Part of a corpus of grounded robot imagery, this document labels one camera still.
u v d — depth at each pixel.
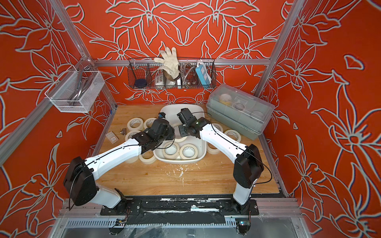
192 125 0.59
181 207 0.74
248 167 0.44
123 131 1.03
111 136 1.00
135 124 1.07
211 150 0.90
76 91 0.76
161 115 0.73
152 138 0.61
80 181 0.40
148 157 0.87
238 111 0.90
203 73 0.87
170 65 0.90
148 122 1.07
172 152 0.92
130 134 1.00
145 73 1.01
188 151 0.92
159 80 0.94
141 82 1.01
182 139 0.79
